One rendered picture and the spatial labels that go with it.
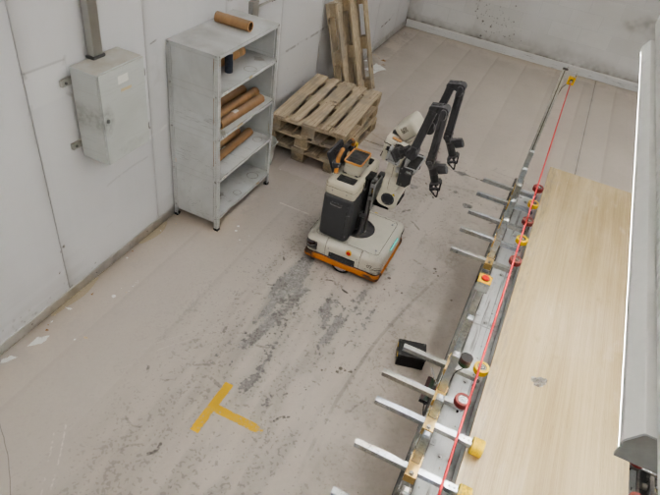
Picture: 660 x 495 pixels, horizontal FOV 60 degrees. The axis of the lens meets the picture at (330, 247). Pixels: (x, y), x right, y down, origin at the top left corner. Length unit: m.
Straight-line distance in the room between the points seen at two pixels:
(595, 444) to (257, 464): 1.84
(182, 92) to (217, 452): 2.55
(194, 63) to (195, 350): 2.01
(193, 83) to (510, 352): 2.83
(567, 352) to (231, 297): 2.40
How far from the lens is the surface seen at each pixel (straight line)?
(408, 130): 4.08
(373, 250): 4.56
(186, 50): 4.35
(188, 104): 4.52
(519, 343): 3.34
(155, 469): 3.62
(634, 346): 1.32
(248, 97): 5.03
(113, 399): 3.91
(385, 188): 4.33
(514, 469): 2.84
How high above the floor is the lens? 3.17
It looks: 40 degrees down
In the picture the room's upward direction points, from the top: 10 degrees clockwise
